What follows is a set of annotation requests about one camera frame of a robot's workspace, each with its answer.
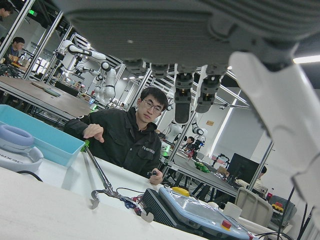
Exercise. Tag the seated background person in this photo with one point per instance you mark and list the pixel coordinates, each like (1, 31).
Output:
(16, 47)

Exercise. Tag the standing background person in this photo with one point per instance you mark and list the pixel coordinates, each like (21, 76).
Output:
(5, 12)

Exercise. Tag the brown topped workbench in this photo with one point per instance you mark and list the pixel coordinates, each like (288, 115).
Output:
(37, 92)

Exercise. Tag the black background monitor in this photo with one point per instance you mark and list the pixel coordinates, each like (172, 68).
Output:
(242, 167)

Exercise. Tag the white background humanoid robot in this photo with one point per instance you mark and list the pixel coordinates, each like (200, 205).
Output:
(175, 130)

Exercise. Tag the beige plastic chair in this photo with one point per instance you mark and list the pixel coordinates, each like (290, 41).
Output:
(252, 207)

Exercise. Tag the black ribbed controller box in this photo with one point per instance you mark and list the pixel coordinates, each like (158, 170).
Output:
(157, 207)

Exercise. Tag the light blue deep bin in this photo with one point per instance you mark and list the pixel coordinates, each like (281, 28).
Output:
(57, 147)

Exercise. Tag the left robot hand white grey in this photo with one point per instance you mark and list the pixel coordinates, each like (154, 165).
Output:
(155, 32)

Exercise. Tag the small black remote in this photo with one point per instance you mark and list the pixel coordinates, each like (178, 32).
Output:
(153, 173)

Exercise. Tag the teach pendant with red button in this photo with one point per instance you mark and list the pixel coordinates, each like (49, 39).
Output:
(200, 212)

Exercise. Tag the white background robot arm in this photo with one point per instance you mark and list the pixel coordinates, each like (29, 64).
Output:
(108, 85)

